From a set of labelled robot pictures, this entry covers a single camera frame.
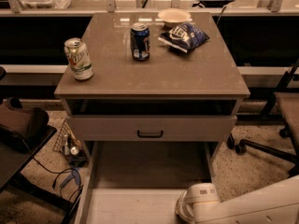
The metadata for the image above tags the grey drawer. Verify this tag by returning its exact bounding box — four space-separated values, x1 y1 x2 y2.
75 142 211 224
66 115 236 142

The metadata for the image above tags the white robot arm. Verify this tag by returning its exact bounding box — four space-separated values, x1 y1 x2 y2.
175 175 299 224

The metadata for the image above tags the grey drawer cabinet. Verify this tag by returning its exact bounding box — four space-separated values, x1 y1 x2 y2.
55 12 249 155

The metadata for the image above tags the blue soda can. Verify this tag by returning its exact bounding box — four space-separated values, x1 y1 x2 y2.
130 22 150 61

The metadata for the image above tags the blue chip bag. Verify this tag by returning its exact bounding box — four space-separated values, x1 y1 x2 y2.
158 22 209 53

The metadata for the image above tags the white bowl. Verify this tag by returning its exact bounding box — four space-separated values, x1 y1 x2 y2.
158 8 191 28

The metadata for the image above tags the green white soda can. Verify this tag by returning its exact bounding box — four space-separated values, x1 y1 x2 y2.
64 37 93 80

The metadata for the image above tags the blue tape piece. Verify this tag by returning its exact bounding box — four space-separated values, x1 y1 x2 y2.
60 168 81 188

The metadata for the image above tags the brown bag on table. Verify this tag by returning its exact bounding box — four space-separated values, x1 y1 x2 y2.
0 97 49 153

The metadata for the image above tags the black office chair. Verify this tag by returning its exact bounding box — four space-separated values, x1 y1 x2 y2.
226 59 299 176

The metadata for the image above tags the black side table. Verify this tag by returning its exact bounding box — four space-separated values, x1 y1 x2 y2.
0 125 80 224

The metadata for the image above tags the wire basket with items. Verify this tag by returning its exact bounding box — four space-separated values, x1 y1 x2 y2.
53 120 88 167

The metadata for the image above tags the black cable on floor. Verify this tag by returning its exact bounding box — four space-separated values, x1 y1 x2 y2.
32 156 85 203

